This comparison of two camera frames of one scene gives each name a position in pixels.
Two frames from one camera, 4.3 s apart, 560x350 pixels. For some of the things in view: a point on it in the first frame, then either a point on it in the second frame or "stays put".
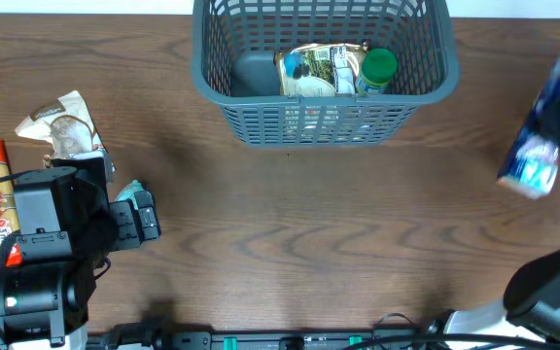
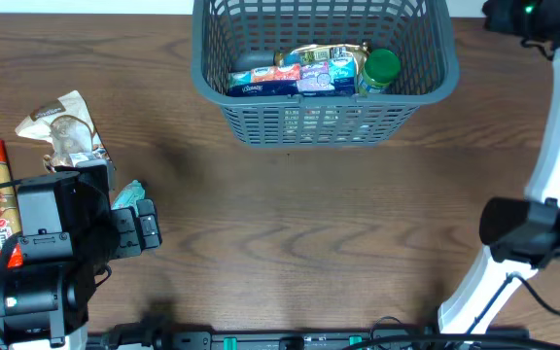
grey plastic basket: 235,46 stays put
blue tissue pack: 531,163 → 334,77
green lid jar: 378,69 stays put
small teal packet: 127,192 stays put
